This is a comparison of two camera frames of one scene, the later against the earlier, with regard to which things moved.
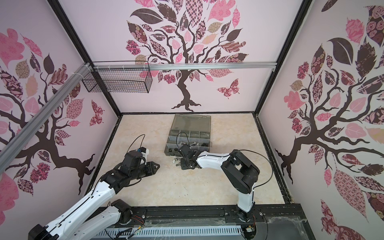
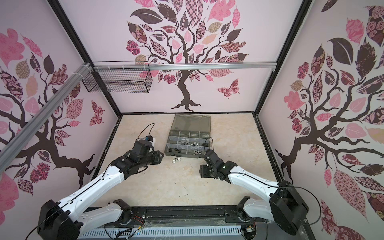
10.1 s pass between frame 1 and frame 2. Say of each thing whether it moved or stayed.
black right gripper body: moved
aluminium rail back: stayed
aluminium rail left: stayed
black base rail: stayed
